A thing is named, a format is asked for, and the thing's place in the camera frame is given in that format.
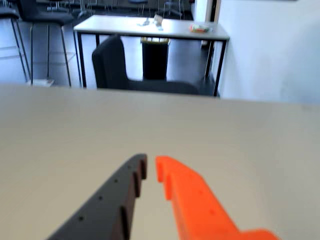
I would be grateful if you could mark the clear plastic cup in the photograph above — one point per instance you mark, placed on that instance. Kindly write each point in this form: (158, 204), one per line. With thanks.
(158, 20)

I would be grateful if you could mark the orange green snack packet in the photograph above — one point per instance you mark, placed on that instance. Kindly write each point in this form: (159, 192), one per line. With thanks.
(199, 28)

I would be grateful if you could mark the black bar stool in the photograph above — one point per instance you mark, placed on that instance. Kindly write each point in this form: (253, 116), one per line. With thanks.
(8, 12)
(47, 12)

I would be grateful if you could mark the black trash bin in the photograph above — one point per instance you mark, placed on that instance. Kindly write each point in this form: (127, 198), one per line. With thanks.
(155, 62)

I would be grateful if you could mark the crumpled clear wrapper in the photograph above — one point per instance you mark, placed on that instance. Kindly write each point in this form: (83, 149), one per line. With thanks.
(144, 22)

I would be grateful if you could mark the dark grey upholstered chair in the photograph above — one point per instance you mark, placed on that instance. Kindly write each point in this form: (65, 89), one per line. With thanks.
(110, 62)

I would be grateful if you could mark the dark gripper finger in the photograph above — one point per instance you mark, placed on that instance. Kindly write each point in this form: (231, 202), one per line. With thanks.
(107, 200)

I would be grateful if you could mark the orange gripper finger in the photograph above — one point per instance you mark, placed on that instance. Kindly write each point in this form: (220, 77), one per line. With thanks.
(195, 205)

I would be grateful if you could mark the white table black frame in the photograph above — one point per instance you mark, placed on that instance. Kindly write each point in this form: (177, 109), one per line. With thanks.
(120, 25)

